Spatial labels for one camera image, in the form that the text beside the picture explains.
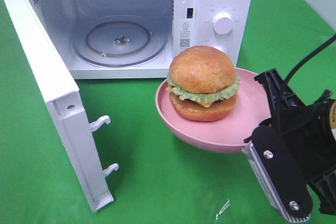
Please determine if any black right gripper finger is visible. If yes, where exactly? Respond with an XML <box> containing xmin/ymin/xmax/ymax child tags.
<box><xmin>307</xmin><ymin>166</ymin><xmax>335</xmax><ymax>215</ymax></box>
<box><xmin>254</xmin><ymin>69</ymin><xmax>305</xmax><ymax>126</ymax></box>

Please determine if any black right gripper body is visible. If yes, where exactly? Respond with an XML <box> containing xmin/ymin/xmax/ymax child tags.
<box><xmin>270</xmin><ymin>99</ymin><xmax>335</xmax><ymax>182</ymax></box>

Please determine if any pink round plate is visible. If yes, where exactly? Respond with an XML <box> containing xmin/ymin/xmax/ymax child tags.
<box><xmin>155</xmin><ymin>68</ymin><xmax>270</xmax><ymax>153</ymax></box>

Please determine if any burger with lettuce and cheese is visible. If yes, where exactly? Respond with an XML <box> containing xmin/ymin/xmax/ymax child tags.
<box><xmin>167</xmin><ymin>46</ymin><xmax>240</xmax><ymax>122</ymax></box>

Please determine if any white microwave door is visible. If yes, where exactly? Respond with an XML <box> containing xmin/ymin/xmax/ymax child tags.
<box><xmin>4</xmin><ymin>0</ymin><xmax>119</xmax><ymax>211</ymax></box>

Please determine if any upper white microwave knob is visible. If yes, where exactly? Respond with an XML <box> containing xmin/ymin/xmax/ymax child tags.
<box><xmin>212</xmin><ymin>11</ymin><xmax>234</xmax><ymax>35</ymax></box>

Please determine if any white microwave oven body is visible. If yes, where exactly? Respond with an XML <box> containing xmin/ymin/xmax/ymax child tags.
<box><xmin>29</xmin><ymin>0</ymin><xmax>251</xmax><ymax>79</ymax></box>

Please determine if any glass microwave turntable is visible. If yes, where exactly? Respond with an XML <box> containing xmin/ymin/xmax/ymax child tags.
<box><xmin>72</xmin><ymin>15</ymin><xmax>172</xmax><ymax>68</ymax></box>

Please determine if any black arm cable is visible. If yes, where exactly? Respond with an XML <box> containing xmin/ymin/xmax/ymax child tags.
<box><xmin>282</xmin><ymin>34</ymin><xmax>336</xmax><ymax>104</ymax></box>

